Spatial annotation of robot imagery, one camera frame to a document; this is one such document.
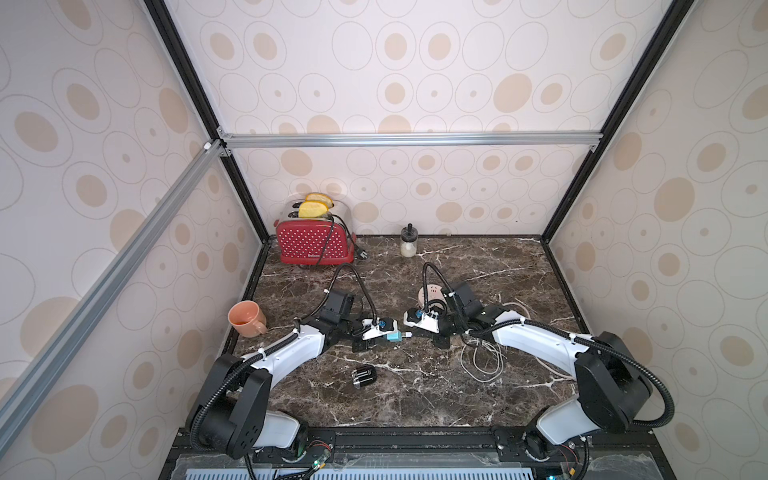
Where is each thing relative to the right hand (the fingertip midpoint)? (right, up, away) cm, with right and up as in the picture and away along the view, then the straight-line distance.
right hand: (415, 334), depth 84 cm
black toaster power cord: (-18, +24, +29) cm, 42 cm away
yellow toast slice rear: (-32, +44, +22) cm, 59 cm away
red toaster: (-38, +28, +19) cm, 51 cm away
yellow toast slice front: (-34, +39, +19) cm, 55 cm away
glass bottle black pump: (0, +28, +25) cm, 38 cm away
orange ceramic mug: (-50, +3, +6) cm, 51 cm away
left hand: (-7, +1, 0) cm, 7 cm away
